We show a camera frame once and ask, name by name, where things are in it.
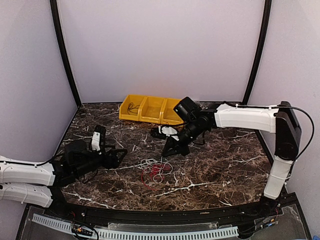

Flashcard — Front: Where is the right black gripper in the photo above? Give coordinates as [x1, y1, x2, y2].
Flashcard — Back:
[161, 118, 204, 157]

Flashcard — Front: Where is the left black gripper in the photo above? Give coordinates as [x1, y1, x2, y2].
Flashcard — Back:
[74, 144, 127, 178]

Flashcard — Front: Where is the white wire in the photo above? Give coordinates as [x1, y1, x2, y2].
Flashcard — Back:
[139, 158, 175, 183]

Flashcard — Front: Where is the black wire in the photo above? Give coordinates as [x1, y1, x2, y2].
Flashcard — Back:
[126, 102, 141, 116]

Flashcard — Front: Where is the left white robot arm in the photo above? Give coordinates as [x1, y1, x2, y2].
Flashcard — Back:
[0, 140, 128, 218]

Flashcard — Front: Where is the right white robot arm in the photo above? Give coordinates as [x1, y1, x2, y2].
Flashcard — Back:
[150, 97, 303, 217]

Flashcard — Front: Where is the right yellow plastic bin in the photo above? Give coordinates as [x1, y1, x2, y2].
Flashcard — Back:
[160, 98, 184, 125]

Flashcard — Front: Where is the yellow plastic bin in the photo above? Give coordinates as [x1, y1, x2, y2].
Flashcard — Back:
[118, 94, 146, 122]
[160, 98, 184, 125]
[139, 96, 165, 124]

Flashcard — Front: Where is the middle yellow plastic bin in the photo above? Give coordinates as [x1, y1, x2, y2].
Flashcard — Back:
[139, 96, 165, 124]

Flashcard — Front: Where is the left yellow plastic bin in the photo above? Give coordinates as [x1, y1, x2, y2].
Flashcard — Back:
[118, 94, 146, 122]

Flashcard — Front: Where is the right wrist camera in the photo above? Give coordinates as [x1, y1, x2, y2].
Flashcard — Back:
[173, 96, 202, 122]

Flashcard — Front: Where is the black front rail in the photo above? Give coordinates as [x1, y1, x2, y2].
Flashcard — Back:
[52, 203, 262, 226]

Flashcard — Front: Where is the white slotted cable duct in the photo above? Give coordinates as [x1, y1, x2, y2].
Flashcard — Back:
[31, 213, 239, 240]

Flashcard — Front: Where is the left black frame post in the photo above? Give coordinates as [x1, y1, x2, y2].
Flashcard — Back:
[49, 0, 82, 108]

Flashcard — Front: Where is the black frame post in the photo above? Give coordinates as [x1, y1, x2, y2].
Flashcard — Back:
[49, 0, 82, 108]
[242, 0, 272, 105]

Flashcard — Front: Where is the right black frame post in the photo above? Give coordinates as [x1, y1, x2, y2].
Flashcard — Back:
[242, 0, 272, 105]

